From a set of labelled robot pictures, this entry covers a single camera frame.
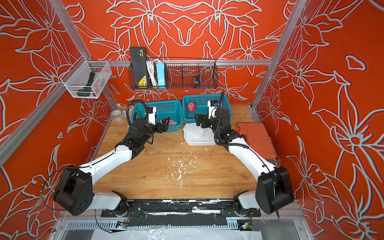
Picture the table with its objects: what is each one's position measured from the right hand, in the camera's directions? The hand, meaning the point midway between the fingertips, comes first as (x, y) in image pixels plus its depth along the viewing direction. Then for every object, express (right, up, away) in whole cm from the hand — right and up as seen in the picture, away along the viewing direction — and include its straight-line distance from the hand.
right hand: (198, 113), depth 79 cm
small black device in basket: (0, +21, +11) cm, 23 cm away
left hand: (-20, -1, +2) cm, 20 cm away
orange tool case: (+40, -16, +15) cm, 46 cm away
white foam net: (-1, -12, +13) cm, 18 cm away
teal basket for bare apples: (+4, +10, +38) cm, 40 cm away
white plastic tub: (+1, -19, +15) cm, 25 cm away
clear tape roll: (-61, -1, +34) cm, 70 cm away
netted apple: (-4, +7, +34) cm, 35 cm away
